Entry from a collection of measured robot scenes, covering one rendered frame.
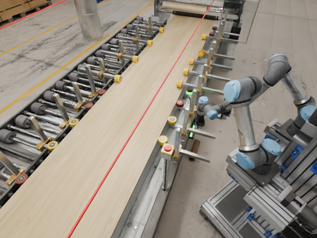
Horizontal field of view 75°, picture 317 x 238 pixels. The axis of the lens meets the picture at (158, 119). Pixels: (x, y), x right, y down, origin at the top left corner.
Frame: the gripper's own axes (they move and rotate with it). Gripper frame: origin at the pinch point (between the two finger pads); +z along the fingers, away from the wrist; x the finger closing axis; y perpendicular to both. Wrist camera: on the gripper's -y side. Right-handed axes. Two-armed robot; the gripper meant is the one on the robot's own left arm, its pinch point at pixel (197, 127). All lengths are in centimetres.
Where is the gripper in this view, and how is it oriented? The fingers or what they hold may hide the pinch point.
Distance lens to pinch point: 187.0
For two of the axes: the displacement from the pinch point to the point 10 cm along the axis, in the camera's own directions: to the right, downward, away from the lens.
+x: 10.0, 0.1, -0.1
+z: -0.1, 7.0, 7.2
